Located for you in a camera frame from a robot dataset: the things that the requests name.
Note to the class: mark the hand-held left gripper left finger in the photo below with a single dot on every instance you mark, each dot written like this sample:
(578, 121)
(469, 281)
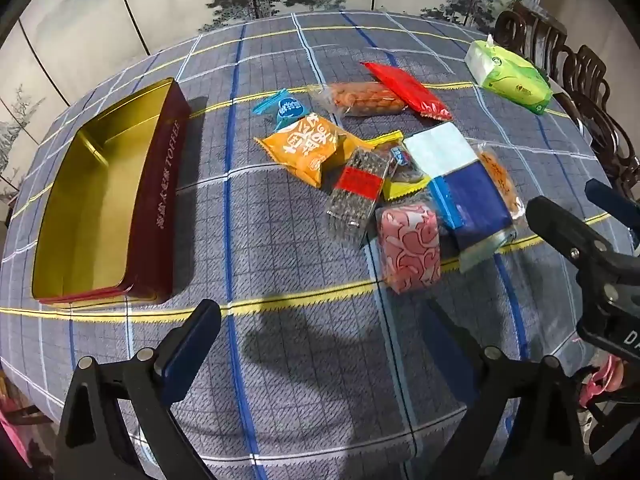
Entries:
(187, 355)

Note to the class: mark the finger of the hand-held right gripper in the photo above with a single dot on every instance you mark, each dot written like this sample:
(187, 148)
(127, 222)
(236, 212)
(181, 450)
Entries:
(607, 200)
(560, 230)

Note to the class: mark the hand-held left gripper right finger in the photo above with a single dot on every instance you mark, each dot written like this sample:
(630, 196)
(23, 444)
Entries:
(465, 355)

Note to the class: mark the clear packet of orange crackers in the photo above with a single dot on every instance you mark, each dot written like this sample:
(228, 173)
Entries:
(502, 185)

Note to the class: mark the pink patterned snack packet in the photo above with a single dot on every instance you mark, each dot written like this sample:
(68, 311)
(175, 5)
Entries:
(410, 250)

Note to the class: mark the yellow-edged packet of dark snack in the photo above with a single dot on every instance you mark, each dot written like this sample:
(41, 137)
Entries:
(402, 172)

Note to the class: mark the red and gold tin box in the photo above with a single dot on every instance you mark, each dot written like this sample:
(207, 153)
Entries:
(100, 200)

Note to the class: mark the dark seed bar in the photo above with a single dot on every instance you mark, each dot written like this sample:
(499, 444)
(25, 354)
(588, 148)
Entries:
(357, 185)

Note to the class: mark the red snack packet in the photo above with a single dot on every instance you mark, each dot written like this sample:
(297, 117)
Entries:
(405, 87)

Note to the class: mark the orange snack packet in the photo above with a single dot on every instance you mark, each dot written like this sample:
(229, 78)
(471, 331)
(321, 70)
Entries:
(310, 150)

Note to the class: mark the clear packet of coated peanuts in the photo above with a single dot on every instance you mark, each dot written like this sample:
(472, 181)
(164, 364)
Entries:
(360, 97)

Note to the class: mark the light blue candy packet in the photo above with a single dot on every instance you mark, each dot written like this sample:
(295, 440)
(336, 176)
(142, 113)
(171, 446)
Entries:
(290, 109)

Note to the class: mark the dark carved wooden chair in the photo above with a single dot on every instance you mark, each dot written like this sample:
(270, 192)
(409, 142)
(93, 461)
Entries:
(530, 30)
(600, 105)

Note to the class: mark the blue-grey plaid tablecloth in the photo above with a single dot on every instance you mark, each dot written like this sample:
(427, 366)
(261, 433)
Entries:
(300, 260)

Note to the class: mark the green and white tissue pack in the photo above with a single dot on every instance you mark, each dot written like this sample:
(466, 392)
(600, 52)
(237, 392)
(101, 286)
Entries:
(510, 80)

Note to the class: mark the painted folding screen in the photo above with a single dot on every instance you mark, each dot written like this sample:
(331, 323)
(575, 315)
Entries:
(150, 0)

